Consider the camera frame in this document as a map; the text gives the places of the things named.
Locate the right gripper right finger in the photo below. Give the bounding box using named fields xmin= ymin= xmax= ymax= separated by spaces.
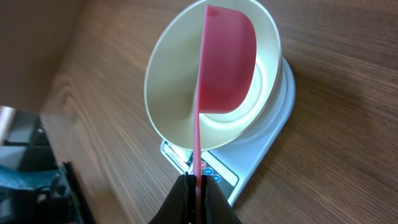
xmin=201 ymin=175 xmax=242 ymax=224

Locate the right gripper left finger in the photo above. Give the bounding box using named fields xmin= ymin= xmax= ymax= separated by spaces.
xmin=149 ymin=174 xmax=196 ymax=224

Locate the pink plastic measuring scoop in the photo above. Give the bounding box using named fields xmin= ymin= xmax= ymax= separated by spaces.
xmin=193 ymin=5 xmax=257 ymax=223

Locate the white digital kitchen scale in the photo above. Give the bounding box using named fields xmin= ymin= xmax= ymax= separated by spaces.
xmin=160 ymin=55 xmax=297 ymax=207

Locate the white bowl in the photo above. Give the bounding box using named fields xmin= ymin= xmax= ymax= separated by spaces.
xmin=144 ymin=1 xmax=282 ymax=151

